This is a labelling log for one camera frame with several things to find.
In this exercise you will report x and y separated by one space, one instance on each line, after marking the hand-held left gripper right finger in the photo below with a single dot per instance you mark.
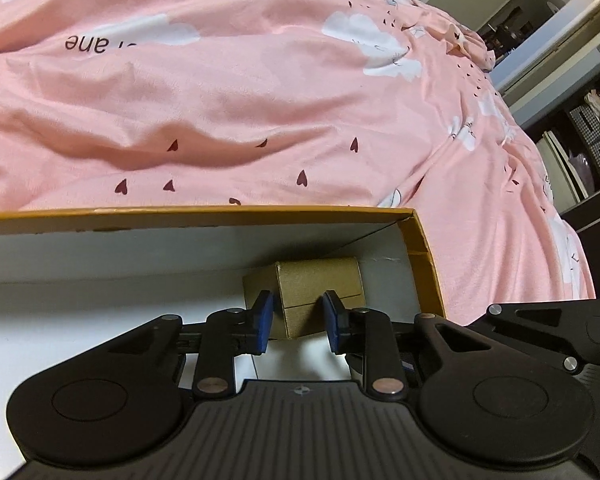
332 322

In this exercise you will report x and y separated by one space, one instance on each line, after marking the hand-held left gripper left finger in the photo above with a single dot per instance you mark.
263 321

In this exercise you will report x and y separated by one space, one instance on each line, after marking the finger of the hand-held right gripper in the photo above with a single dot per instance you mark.
565 332

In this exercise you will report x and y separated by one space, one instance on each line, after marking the small brown gift box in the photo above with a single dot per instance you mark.
310 285

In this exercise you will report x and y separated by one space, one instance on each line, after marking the orange-rimmed cardboard box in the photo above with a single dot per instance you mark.
105 260

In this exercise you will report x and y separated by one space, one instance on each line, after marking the white flat box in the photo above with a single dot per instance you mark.
562 165

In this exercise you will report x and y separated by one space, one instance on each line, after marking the checkered storage box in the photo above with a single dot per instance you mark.
592 145

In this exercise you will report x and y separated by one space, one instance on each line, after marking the pink cloud-print blanket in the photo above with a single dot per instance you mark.
230 110

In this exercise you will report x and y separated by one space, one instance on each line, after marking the dark shelf unit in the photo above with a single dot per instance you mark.
550 115

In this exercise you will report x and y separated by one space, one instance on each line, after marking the white wardrobe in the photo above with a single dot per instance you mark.
575 35

